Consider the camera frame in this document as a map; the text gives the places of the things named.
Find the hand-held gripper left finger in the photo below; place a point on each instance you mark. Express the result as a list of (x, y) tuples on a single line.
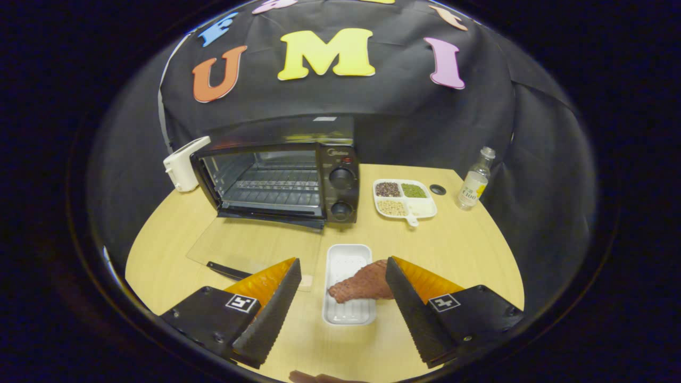
[(274, 314)]

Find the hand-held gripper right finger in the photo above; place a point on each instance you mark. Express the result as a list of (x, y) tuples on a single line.
[(414, 314)]

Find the brown meat piece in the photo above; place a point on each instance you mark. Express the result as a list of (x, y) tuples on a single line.
[(356, 287)]

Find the black toaster oven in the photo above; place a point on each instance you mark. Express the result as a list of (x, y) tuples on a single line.
[(343, 159)]

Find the white bread toaster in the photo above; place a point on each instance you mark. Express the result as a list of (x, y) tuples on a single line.
[(181, 165)]

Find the white rectangular tray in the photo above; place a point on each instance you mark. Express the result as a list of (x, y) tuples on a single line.
[(346, 260)]

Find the white divided dish with beans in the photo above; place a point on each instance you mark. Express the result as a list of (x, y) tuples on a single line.
[(421, 208)]

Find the small black round cap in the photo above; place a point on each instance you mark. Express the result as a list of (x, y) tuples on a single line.
[(438, 189)]

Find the clear glass bottle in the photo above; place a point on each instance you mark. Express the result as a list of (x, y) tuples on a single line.
[(473, 186)]

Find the black backdrop cloth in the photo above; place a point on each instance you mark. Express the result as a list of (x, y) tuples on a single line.
[(399, 117)]

